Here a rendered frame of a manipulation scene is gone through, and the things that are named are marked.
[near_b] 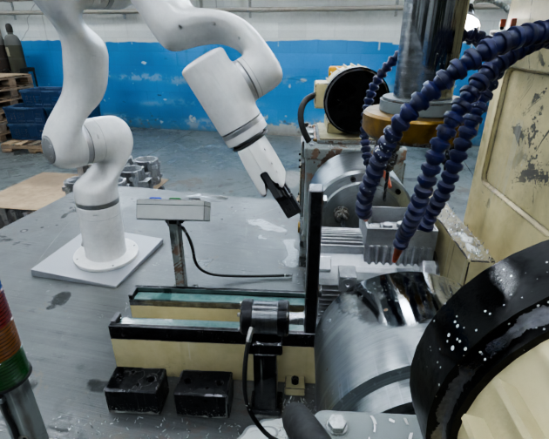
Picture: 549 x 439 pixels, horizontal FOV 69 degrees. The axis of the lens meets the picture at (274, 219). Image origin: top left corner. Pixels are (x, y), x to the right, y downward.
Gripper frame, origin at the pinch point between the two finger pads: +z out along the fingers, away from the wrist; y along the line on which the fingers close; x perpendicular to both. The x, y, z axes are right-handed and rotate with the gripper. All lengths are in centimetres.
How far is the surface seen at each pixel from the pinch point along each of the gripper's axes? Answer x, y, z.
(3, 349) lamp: -32, 37, -13
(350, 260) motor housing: 6.8, 10.6, 10.7
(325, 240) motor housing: 4.2, 8.5, 6.1
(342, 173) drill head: 10.9, -16.2, 4.6
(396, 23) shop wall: 131, -528, 28
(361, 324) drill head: 8.1, 35.6, 4.4
